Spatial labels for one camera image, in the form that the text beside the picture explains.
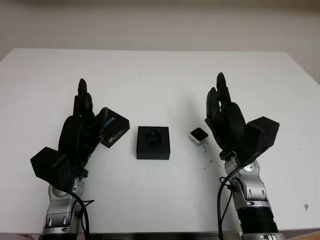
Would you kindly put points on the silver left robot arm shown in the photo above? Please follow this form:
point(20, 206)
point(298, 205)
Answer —
point(60, 212)

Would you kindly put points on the small silver depth camera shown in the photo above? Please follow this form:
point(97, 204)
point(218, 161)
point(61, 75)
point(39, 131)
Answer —
point(197, 133)

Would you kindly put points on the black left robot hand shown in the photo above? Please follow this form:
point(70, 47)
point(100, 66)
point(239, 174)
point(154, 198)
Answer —
point(75, 135)

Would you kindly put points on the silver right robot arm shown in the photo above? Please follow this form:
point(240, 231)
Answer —
point(252, 190)

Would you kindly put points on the black RealSense box lid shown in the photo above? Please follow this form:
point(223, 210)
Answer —
point(117, 128)

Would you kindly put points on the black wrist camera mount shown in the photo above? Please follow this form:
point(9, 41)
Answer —
point(50, 165)
point(262, 132)

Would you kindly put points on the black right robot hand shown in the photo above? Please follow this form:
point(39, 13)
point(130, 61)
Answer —
point(231, 125)

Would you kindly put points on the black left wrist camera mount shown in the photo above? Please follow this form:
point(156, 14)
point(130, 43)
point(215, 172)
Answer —
point(50, 165)

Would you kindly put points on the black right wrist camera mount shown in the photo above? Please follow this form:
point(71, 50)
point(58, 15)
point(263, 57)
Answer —
point(262, 132)

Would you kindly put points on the black camera box base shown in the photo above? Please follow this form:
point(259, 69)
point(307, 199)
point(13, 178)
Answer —
point(152, 153)

